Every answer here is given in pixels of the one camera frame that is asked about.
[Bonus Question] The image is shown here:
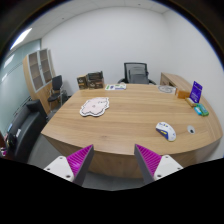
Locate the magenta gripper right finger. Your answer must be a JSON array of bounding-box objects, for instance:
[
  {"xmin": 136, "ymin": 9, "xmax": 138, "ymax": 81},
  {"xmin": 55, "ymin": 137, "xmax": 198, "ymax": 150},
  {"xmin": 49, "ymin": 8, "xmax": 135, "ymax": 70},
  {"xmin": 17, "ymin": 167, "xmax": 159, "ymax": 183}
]
[{"xmin": 134, "ymin": 144, "xmax": 182, "ymax": 184}]

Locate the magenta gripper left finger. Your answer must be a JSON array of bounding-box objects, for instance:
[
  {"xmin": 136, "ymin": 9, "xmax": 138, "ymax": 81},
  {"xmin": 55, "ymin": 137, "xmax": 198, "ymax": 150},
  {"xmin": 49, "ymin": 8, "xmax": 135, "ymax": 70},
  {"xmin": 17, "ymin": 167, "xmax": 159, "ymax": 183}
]
[{"xmin": 44, "ymin": 145, "xmax": 94, "ymax": 186}]

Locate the white blue computer mouse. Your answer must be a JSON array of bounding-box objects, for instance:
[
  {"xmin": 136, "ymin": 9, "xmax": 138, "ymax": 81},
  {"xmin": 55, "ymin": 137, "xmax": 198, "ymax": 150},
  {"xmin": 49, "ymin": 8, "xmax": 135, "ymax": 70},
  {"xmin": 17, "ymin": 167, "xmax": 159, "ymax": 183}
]
[{"xmin": 156, "ymin": 122, "xmax": 176, "ymax": 141}]

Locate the wooden desk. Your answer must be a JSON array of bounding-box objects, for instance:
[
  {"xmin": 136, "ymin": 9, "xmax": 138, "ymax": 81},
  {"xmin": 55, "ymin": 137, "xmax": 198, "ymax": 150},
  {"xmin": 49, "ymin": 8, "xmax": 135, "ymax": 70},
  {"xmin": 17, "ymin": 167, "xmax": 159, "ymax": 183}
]
[{"xmin": 42, "ymin": 84, "xmax": 223, "ymax": 178}]

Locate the black leather sofa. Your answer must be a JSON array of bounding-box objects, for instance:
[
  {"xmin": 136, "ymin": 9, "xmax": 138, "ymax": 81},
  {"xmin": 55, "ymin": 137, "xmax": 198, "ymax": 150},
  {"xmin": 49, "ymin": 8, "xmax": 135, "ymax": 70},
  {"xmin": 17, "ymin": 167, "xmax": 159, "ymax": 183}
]
[{"xmin": 7, "ymin": 100, "xmax": 47, "ymax": 163}]

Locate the green blue small box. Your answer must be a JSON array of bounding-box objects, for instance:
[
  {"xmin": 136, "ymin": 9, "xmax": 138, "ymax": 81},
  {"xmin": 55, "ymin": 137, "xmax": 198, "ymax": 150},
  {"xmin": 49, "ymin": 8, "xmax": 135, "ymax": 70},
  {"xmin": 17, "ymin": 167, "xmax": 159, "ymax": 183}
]
[{"xmin": 194, "ymin": 103, "xmax": 209, "ymax": 116}]

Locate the orange wooden box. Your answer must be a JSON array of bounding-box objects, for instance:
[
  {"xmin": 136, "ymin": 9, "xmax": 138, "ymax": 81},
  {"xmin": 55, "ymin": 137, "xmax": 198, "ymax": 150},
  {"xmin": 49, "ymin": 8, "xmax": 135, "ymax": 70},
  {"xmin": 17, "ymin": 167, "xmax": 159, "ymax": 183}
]
[{"xmin": 177, "ymin": 90, "xmax": 190, "ymax": 99}]

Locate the round white coaster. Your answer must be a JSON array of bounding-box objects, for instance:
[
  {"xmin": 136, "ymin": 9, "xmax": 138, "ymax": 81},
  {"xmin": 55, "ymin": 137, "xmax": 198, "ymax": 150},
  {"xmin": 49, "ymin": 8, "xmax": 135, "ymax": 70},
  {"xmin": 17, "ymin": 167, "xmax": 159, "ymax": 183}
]
[{"xmin": 158, "ymin": 85, "xmax": 176, "ymax": 94}]

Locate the purple sign stand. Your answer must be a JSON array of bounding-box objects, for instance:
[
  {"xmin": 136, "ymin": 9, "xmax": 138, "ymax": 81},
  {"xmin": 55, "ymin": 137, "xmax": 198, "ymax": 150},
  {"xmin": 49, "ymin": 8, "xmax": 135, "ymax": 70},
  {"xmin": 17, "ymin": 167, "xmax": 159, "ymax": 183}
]
[{"xmin": 190, "ymin": 82, "xmax": 202, "ymax": 103}]

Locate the wooden side cabinet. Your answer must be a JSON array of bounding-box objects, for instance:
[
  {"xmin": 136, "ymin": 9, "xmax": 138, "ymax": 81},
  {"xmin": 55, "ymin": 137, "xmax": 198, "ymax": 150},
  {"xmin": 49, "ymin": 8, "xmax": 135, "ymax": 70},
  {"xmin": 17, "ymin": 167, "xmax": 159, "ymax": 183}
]
[{"xmin": 160, "ymin": 72, "xmax": 192, "ymax": 91}]

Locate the white green booklet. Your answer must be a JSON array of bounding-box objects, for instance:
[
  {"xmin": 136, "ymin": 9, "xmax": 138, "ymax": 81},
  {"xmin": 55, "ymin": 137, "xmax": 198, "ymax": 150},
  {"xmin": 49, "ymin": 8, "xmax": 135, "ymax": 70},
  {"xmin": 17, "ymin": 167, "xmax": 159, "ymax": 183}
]
[{"xmin": 105, "ymin": 84, "xmax": 126, "ymax": 91}]

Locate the small brown box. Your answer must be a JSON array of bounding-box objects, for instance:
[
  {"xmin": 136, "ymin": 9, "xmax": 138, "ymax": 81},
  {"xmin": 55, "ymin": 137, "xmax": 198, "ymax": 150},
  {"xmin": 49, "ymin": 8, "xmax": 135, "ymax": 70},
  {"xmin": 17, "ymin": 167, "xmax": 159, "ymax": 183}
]
[{"xmin": 77, "ymin": 76, "xmax": 88, "ymax": 90}]

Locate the black side chair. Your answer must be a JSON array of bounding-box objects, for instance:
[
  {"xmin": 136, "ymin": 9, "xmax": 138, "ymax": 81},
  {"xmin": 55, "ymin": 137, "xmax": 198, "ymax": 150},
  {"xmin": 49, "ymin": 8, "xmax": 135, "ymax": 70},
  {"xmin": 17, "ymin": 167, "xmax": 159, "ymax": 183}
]
[{"xmin": 48, "ymin": 75, "xmax": 63, "ymax": 103}]

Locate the dark brown box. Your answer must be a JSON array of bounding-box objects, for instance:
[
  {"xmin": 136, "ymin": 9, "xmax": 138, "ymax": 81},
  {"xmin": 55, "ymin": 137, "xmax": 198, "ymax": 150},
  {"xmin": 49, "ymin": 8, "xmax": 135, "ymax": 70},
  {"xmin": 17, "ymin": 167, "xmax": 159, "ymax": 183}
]
[{"xmin": 87, "ymin": 71, "xmax": 104, "ymax": 89}]

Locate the grey mesh office chair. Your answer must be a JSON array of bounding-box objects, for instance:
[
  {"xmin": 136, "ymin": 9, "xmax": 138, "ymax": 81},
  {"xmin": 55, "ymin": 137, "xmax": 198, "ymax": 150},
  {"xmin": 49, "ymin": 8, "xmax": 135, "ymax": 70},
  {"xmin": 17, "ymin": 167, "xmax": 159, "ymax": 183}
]
[{"xmin": 119, "ymin": 62, "xmax": 155, "ymax": 85}]

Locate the wooden bookshelf cabinet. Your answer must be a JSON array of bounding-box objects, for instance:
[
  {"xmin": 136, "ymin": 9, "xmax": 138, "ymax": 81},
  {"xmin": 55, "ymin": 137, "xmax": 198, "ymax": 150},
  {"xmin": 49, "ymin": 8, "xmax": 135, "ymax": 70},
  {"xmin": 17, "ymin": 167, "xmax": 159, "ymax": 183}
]
[{"xmin": 23, "ymin": 49, "xmax": 55, "ymax": 114}]

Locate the desk cable grommet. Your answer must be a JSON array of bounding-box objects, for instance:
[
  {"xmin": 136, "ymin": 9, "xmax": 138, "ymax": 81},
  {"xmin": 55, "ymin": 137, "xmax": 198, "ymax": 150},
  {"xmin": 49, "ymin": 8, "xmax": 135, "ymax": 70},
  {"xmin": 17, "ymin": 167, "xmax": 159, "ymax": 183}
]
[{"xmin": 187, "ymin": 125, "xmax": 195, "ymax": 134}]

